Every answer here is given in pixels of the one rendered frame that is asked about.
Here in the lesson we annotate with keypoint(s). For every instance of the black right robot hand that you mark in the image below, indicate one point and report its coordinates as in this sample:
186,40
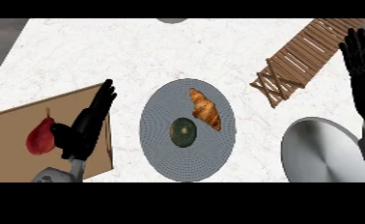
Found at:
354,60

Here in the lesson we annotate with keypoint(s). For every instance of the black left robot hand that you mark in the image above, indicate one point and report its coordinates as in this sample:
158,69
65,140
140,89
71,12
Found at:
90,123

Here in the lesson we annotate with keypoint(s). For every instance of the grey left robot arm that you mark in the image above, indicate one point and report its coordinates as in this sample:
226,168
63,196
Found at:
66,173

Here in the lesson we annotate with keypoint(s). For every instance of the brown wooden tiered shelf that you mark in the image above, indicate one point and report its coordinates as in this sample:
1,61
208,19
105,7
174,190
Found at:
303,57

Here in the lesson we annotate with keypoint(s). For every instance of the grey round placemat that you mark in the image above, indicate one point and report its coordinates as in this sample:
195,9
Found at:
187,130

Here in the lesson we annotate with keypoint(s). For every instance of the brown wooden cutting board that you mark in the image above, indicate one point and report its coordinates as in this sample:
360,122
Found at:
56,137

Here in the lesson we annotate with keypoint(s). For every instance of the red pear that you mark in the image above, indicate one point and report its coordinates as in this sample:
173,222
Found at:
40,137

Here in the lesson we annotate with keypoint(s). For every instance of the golden brown croissant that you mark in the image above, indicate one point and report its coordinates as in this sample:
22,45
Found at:
205,109

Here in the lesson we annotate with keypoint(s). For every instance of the silver round pan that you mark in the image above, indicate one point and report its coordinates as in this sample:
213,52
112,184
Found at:
322,154

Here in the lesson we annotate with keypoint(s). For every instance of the grey round object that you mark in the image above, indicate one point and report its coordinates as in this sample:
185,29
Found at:
171,20

